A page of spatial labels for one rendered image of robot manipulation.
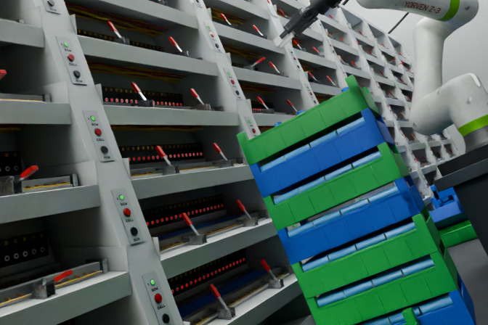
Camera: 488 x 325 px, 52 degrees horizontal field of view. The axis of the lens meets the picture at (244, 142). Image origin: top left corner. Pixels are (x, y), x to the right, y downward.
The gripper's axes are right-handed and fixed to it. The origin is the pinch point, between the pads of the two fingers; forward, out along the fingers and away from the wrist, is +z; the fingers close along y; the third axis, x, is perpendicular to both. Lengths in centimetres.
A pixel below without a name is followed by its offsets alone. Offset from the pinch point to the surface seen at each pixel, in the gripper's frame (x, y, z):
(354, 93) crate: -50, -67, -23
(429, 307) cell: -94, -67, -8
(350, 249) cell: -77, -69, -2
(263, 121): -22.6, -10.0, 21.6
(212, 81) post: -5.2, -27.2, 21.7
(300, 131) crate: -50, -69, -8
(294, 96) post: -5.8, 42.9, 23.0
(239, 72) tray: -3.0, -12.6, 17.2
